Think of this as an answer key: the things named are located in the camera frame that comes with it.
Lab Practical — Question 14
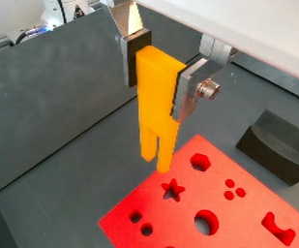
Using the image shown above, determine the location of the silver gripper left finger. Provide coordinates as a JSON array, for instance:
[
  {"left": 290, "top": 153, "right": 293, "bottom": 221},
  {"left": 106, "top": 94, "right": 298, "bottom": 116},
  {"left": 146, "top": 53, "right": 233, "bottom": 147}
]
[{"left": 109, "top": 0, "right": 151, "bottom": 87}]

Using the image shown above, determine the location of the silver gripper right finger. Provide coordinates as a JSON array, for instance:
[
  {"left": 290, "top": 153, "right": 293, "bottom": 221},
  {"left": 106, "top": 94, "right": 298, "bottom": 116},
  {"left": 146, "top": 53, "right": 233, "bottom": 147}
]
[{"left": 171, "top": 34, "right": 237, "bottom": 123}]

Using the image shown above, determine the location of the yellow two-pronged peg object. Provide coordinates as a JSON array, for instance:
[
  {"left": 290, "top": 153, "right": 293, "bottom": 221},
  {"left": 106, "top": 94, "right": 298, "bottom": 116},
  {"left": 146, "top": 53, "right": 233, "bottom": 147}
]
[{"left": 137, "top": 46, "right": 186, "bottom": 172}]

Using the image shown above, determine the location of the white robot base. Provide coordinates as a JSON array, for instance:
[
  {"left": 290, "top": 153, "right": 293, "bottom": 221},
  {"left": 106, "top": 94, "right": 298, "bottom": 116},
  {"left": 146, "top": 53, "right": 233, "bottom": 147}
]
[{"left": 41, "top": 0, "right": 101, "bottom": 30}]

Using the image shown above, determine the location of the dark grey upright panel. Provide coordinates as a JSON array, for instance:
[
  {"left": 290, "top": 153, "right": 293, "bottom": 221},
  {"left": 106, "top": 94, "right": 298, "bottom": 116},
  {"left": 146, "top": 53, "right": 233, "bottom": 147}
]
[{"left": 0, "top": 11, "right": 135, "bottom": 189}]

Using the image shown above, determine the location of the black block holder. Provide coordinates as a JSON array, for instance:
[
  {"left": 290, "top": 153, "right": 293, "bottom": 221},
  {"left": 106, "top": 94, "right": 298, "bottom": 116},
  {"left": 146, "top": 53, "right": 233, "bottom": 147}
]
[{"left": 235, "top": 110, "right": 299, "bottom": 186}]

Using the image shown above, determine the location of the red shape-hole board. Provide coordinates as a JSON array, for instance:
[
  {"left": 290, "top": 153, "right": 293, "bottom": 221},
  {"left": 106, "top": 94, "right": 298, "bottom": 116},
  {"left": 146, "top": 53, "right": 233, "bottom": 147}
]
[{"left": 101, "top": 136, "right": 299, "bottom": 248}]

